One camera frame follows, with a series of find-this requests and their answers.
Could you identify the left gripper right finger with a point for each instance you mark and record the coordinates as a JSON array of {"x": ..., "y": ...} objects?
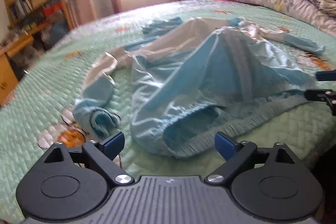
[{"x": 238, "y": 157}]

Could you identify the floral folded duvet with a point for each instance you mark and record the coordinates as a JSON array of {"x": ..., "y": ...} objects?
[{"x": 275, "y": 1}]

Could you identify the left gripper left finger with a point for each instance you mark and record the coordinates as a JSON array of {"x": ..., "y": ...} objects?
[{"x": 100, "y": 159}]

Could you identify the wooden desk with drawers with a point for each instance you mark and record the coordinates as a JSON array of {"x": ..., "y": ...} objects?
[{"x": 18, "y": 55}]

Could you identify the light blue white jacket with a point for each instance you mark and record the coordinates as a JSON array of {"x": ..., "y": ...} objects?
[{"x": 194, "y": 78}]

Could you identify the cream patterned garment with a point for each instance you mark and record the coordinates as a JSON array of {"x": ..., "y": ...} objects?
[{"x": 327, "y": 6}]

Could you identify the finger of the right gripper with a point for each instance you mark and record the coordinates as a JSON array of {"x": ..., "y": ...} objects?
[
  {"x": 322, "y": 95},
  {"x": 326, "y": 75}
]

